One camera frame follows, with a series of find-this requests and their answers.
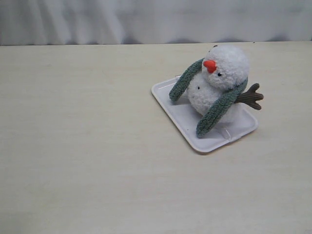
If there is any green knitted scarf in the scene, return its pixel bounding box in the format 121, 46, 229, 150
169, 59, 248, 138

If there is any white plush snowman toy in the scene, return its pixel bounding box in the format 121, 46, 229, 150
187, 45, 263, 115

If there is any white plastic tray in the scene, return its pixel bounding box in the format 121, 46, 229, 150
151, 77, 259, 154

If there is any white backdrop curtain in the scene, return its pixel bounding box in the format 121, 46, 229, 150
0, 0, 312, 45

